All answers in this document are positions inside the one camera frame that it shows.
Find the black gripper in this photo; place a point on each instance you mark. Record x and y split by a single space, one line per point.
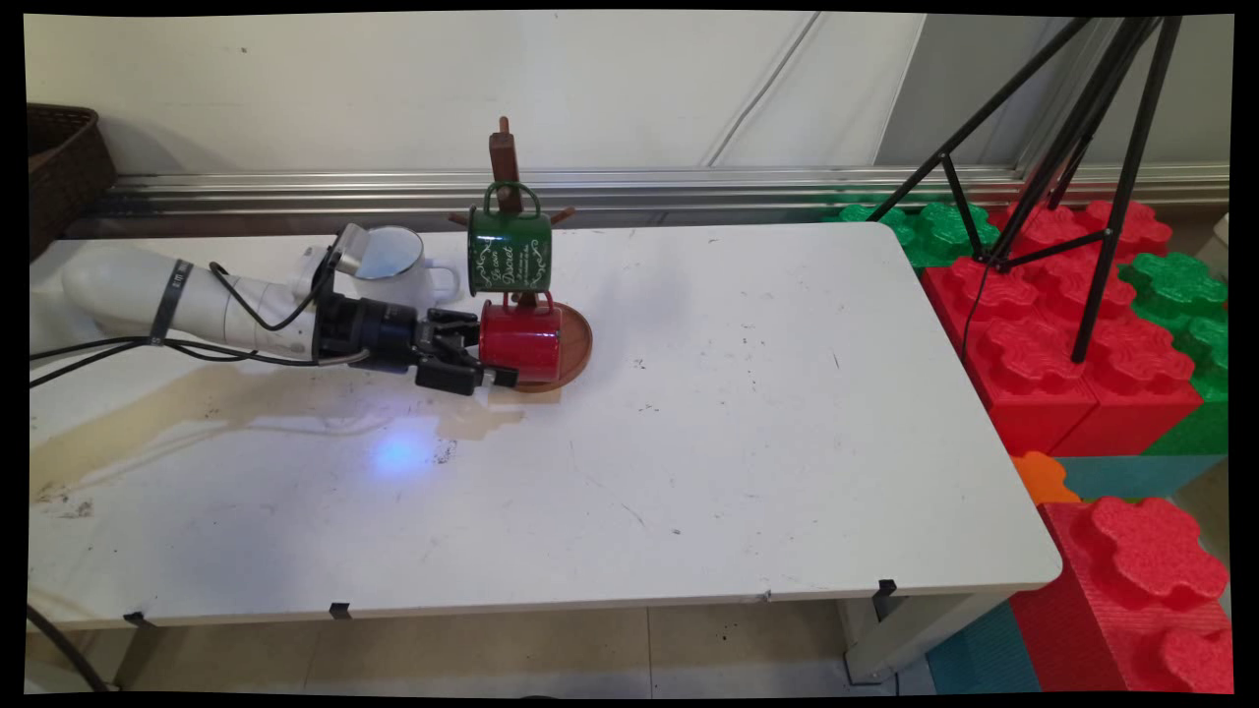
369 332

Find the red enamel mug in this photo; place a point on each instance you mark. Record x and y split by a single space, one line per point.
521 344

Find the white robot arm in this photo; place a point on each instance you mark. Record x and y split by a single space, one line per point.
118 290

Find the white enamel mug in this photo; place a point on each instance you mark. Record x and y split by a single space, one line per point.
408 290

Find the green enamel mug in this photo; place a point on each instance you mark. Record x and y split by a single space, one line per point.
507 261

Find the wooden mug tree stand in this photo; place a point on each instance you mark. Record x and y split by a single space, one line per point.
504 157

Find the brown wicker basket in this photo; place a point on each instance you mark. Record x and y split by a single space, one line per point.
64 167

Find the green foam building block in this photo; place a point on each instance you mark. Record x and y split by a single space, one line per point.
1175 285
944 231

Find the white table leg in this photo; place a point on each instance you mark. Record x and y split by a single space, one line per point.
905 634

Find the red foam building block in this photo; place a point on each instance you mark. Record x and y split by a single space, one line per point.
1136 228
1151 551
1023 364

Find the orange foam piece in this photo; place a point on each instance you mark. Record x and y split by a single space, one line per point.
1043 477

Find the teal foam mat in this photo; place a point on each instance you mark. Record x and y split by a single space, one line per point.
1131 477
984 654

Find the black tripod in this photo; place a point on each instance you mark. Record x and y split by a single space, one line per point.
1131 167

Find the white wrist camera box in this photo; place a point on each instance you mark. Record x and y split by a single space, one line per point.
349 246

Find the aluminium wall rail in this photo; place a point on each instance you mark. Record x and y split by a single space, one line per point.
689 187

